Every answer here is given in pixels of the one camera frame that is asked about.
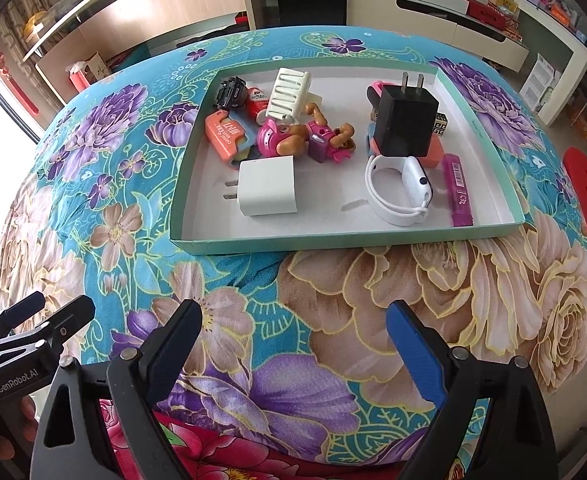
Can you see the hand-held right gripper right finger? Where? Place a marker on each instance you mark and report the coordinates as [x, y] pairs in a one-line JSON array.
[[418, 355]]

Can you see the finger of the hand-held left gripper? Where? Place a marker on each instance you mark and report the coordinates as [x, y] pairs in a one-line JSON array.
[[68, 317], [21, 312]]

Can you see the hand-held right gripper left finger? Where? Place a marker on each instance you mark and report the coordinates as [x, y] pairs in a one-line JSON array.
[[173, 355]]

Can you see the white wrist watch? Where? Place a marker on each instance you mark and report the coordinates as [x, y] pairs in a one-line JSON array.
[[398, 215]]

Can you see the teal-rimmed white tray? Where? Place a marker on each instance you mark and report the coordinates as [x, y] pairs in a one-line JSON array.
[[323, 230]]

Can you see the purple rectangular case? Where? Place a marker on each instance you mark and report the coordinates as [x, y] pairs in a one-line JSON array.
[[458, 190]]

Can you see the white wall charger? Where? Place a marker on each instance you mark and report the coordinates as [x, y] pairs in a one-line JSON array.
[[268, 185]]

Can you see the gold patterned lighter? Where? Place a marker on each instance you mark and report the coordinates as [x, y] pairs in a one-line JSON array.
[[441, 125]]

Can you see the black wall charger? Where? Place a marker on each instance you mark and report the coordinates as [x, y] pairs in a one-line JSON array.
[[403, 120]]

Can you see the pink toy figure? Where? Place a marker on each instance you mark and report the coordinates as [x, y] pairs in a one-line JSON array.
[[273, 140]]

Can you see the pink watch band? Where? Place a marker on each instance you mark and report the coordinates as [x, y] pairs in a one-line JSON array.
[[373, 91]]

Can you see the red glue tube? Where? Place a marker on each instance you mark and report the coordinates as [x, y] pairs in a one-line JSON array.
[[256, 100]]

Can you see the black toy car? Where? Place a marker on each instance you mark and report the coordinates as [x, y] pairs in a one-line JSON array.
[[231, 91]]

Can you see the white plastic frame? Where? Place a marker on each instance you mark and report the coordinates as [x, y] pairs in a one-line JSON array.
[[286, 92]]

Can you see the person's left hand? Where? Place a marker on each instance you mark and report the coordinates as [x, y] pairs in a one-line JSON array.
[[26, 412]]

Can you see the floral printed blanket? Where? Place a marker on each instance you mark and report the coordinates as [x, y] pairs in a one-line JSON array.
[[373, 300]]

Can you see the red plastic bag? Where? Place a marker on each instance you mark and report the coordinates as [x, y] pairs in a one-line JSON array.
[[78, 77]]

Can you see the red hanging decoration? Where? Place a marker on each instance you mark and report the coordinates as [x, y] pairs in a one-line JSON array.
[[8, 72]]

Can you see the white printed paper sheet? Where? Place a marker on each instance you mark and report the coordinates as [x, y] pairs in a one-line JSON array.
[[543, 80]]

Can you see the wooden bar counter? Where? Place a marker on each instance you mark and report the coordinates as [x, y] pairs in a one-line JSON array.
[[148, 10]]

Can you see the white tv stand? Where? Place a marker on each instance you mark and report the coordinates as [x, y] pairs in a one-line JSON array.
[[423, 30]]

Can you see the small red box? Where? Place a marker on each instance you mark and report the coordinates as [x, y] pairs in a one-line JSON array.
[[241, 17]]

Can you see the red patterned flat box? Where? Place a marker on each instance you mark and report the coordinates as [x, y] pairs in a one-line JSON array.
[[486, 15]]

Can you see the white desk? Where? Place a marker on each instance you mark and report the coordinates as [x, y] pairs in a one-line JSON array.
[[558, 35]]

